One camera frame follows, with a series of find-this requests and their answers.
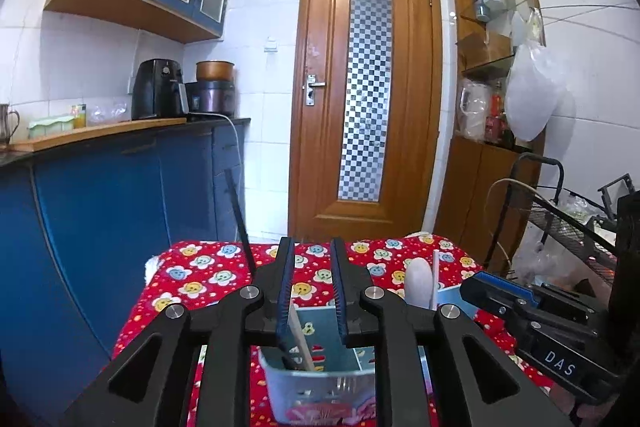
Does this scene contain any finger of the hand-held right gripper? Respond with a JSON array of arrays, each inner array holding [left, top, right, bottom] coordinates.
[[459, 271, 541, 333]]

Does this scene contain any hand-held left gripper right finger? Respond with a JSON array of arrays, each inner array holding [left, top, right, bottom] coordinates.
[[330, 237, 576, 427]]

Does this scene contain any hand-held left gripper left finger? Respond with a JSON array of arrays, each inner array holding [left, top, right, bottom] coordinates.
[[65, 237, 296, 427]]

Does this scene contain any white spoon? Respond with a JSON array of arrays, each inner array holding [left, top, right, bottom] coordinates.
[[405, 259, 433, 308]]

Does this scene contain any light blue utensil box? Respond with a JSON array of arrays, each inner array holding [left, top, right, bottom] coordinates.
[[256, 284, 463, 425]]

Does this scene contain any black chopstick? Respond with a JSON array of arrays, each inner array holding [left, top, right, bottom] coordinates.
[[224, 168, 258, 275]]

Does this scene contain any clear plastic bag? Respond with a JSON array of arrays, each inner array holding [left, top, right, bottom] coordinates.
[[512, 242, 551, 283]]

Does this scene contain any red printed tablecloth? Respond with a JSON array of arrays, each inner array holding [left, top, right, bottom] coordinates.
[[112, 234, 556, 427]]

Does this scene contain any wooden shelf unit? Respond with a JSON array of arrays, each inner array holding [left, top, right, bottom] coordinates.
[[432, 0, 548, 278]]

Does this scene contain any wooden door with glass panel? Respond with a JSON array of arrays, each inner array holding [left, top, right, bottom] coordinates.
[[287, 0, 443, 245]]

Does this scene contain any white plastic bag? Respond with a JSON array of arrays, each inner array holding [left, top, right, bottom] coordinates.
[[504, 42, 576, 142]]

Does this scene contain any blue base cabinet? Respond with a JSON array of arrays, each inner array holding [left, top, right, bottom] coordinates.
[[0, 117, 251, 427]]

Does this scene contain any dark rice cooker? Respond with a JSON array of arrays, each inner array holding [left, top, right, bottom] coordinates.
[[184, 79, 237, 116]]

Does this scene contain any copper pot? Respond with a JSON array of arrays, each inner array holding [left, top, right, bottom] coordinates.
[[195, 61, 236, 82]]

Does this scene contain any black air fryer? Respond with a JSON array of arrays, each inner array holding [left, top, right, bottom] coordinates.
[[131, 59, 190, 120]]

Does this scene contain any wooden board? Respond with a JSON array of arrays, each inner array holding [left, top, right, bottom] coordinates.
[[7, 117, 188, 152]]

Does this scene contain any green container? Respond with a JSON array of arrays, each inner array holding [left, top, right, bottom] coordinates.
[[27, 116, 76, 138]]

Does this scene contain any metal jug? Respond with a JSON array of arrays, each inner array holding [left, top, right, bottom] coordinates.
[[0, 103, 21, 145]]

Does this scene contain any black wire cart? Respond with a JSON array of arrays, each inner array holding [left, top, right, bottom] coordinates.
[[487, 152, 640, 288]]

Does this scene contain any white cable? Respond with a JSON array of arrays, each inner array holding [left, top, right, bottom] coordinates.
[[215, 112, 246, 208]]

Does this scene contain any metal door handle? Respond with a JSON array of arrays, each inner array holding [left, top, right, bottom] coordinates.
[[304, 74, 327, 106]]

